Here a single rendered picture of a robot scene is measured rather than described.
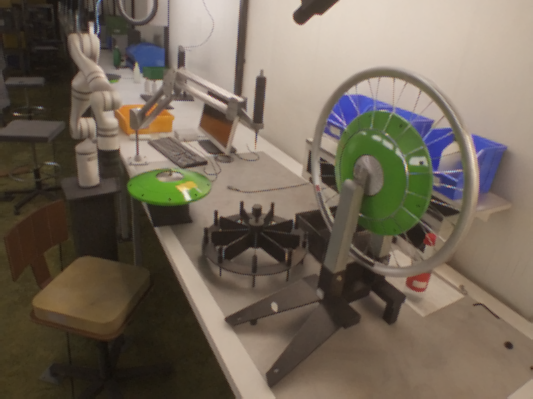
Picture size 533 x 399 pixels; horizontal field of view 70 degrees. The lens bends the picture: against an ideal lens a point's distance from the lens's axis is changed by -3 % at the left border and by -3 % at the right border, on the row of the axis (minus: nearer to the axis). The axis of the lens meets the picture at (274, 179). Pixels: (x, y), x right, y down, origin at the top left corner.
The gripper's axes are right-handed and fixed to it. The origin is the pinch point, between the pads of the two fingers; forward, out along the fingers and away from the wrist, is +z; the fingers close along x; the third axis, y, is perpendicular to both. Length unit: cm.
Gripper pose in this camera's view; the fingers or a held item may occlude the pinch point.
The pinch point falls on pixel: (110, 188)
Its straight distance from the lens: 163.1
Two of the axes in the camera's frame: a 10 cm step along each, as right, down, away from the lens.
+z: -1.0, 9.1, 3.9
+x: 8.1, -1.6, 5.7
